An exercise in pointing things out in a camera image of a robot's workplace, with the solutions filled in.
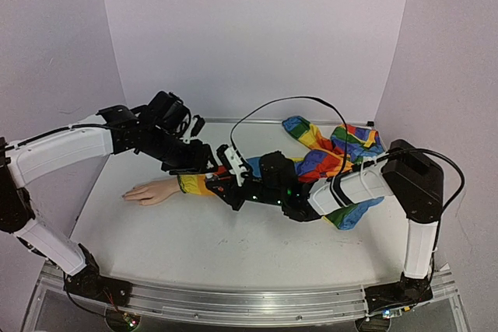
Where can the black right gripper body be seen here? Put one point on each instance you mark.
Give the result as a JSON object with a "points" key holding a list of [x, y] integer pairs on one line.
{"points": [[230, 190]]}

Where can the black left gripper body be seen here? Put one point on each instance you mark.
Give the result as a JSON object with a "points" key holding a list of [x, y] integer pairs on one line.
{"points": [[182, 162]]}

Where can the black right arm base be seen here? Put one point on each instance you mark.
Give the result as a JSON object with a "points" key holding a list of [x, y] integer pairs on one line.
{"points": [[399, 294]]}

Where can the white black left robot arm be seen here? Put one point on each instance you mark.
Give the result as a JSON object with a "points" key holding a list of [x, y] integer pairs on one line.
{"points": [[163, 129]]}

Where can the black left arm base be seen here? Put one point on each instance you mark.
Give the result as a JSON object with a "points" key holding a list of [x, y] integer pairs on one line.
{"points": [[89, 283]]}

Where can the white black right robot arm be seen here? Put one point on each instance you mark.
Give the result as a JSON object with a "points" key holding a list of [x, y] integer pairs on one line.
{"points": [[403, 172]]}

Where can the mannequin hand with forearm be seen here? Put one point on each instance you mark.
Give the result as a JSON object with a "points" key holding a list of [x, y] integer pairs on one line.
{"points": [[152, 193]]}

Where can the rainbow striped jacket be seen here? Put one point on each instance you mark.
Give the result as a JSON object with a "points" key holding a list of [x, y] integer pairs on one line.
{"points": [[323, 160]]}

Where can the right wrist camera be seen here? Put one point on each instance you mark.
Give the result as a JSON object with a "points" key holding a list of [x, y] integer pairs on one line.
{"points": [[234, 163]]}

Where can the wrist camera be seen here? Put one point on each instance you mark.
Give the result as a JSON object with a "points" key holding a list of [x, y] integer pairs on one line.
{"points": [[192, 129], [234, 163]]}

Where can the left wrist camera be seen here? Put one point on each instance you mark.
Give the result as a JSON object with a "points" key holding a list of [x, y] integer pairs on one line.
{"points": [[192, 129]]}

